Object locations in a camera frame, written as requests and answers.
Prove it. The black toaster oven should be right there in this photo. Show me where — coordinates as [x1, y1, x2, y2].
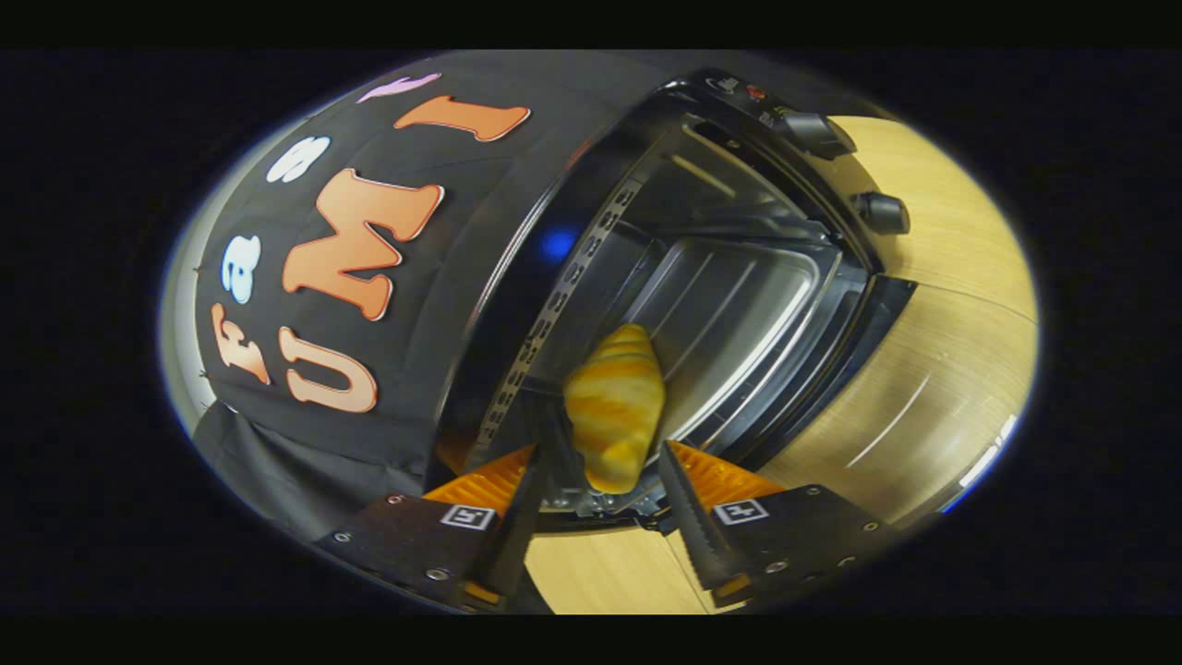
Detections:
[434, 66, 1040, 541]

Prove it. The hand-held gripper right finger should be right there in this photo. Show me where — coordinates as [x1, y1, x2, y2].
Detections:
[657, 441, 903, 609]

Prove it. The metal oven tray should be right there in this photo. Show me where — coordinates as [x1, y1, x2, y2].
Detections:
[628, 236, 847, 446]

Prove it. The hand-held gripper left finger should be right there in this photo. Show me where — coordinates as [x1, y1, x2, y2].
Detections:
[318, 443, 547, 613]

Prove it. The golden croissant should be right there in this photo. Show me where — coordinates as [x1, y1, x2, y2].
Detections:
[562, 322, 667, 496]

